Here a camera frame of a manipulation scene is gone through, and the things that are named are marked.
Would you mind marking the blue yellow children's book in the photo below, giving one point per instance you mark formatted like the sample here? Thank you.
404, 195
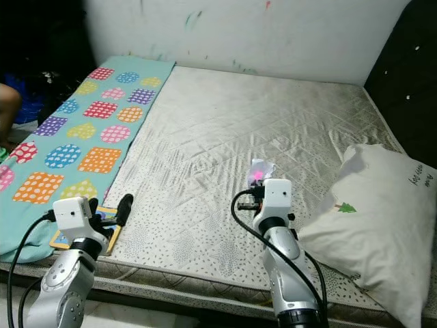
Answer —
60, 240

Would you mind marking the grey quilted mattress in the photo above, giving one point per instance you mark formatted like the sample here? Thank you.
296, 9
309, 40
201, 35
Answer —
246, 137

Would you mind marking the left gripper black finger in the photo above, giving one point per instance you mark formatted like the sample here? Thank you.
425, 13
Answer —
125, 210
93, 207

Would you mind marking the white pillow with green tree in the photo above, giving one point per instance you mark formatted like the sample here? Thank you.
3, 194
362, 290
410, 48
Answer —
375, 232

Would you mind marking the dark blue item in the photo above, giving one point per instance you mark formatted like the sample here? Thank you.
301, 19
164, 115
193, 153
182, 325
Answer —
33, 102

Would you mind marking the white paper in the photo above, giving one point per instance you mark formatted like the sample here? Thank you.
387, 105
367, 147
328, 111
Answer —
262, 169

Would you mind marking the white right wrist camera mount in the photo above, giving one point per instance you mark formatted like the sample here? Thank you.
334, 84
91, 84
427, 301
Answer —
276, 198

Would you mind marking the teal blanket with coloured shapes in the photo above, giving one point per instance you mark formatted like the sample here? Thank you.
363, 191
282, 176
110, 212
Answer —
95, 130

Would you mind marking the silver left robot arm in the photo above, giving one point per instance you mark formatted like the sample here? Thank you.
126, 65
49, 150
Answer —
68, 287

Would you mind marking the green plastic stool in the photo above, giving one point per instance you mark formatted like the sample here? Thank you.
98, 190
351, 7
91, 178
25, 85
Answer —
3, 153

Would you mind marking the seated person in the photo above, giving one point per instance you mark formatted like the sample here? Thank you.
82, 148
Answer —
8, 109

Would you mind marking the black tufted headboard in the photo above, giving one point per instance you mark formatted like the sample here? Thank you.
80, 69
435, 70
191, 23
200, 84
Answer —
406, 82

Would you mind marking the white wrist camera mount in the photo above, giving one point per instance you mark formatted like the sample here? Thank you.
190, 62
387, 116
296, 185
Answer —
72, 219
276, 198

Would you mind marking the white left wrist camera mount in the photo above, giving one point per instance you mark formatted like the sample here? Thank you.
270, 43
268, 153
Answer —
72, 219

